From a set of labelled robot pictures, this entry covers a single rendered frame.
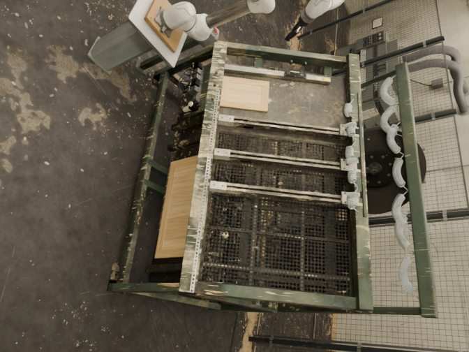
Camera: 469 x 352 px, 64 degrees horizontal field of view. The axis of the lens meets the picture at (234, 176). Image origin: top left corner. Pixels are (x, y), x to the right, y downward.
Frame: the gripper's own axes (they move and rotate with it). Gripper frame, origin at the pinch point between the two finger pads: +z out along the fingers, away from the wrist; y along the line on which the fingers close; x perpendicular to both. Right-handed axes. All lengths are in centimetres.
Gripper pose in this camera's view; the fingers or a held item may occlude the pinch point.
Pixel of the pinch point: (289, 36)
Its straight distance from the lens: 271.4
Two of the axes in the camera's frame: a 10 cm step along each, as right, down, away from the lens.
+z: -3.9, 2.5, 8.8
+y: 3.4, -8.5, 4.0
